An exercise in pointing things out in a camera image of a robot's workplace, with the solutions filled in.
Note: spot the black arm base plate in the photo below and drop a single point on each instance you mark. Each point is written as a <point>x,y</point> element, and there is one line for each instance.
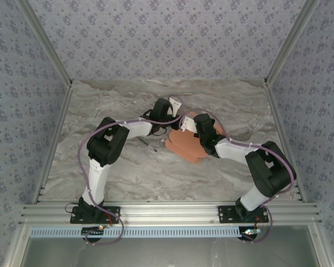
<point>112,213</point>
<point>225,215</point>

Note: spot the aluminium lower frame rail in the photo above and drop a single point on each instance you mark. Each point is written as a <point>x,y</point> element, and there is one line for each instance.
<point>321,247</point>
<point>15,247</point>

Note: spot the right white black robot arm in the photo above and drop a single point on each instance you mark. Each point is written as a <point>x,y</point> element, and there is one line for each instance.
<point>233,151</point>

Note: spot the salmon orange paper box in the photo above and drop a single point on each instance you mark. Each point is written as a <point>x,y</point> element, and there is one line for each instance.
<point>183,144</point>

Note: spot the aluminium front frame rail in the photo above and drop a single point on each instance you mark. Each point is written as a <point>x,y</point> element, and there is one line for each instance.
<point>169,212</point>

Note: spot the aluminium corner post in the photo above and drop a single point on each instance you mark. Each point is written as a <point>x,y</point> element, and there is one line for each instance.
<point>41,30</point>
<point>296,30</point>

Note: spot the aluminium frame rail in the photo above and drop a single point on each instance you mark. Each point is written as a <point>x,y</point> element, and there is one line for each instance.
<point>15,247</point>
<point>321,247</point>
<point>169,212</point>

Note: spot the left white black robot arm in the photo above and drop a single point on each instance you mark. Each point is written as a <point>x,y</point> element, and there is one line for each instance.
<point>96,180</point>

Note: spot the grey metal lower panel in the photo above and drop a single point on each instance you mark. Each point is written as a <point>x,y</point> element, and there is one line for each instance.
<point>169,253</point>

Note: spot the small black controller board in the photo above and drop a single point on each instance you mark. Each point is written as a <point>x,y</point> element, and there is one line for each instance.
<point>252,231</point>

